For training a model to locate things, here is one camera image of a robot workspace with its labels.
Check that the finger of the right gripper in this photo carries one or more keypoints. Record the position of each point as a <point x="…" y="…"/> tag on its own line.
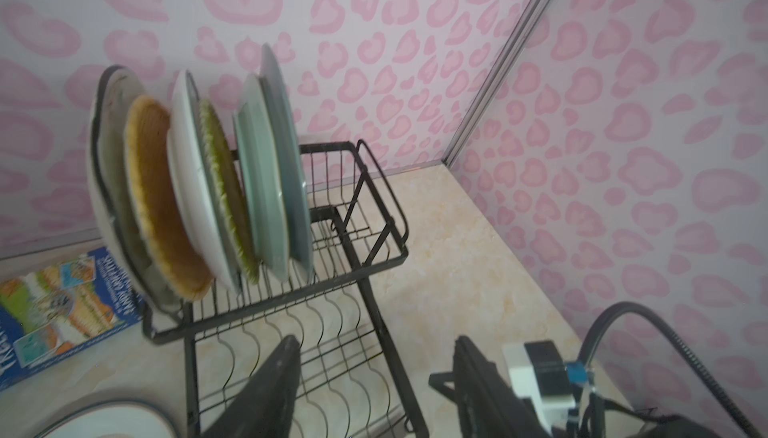
<point x="444" y="384"/>

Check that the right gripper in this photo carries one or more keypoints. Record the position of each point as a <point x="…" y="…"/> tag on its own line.
<point x="593" y="423"/>

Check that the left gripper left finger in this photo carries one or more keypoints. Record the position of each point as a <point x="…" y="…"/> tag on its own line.
<point x="265" y="406"/>

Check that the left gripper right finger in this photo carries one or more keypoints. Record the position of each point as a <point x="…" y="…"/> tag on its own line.
<point x="487" y="406"/>

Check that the white plate orange sunburst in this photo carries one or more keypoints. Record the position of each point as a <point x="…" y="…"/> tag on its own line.
<point x="114" y="418"/>

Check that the grey blue plate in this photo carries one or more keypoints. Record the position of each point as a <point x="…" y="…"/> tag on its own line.
<point x="290" y="164"/>

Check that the orange woven bamboo plate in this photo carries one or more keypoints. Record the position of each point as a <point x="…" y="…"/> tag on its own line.
<point x="154" y="202"/>

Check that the white plate green rim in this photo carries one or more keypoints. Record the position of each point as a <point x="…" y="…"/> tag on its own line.
<point x="193" y="186"/>

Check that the mint green flower plate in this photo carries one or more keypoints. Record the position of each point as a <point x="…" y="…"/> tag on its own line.
<point x="261" y="178"/>

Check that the yellow green woven plate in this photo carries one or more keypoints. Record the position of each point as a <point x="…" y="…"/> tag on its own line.
<point x="228" y="196"/>

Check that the cream floral plate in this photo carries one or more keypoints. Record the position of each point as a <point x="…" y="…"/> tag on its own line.
<point x="118" y="87"/>

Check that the blue treehouse book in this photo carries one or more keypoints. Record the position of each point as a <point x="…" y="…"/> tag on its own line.
<point x="51" y="314"/>

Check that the black wire dish rack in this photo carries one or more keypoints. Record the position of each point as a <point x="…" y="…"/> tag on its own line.
<point x="352" y="381"/>

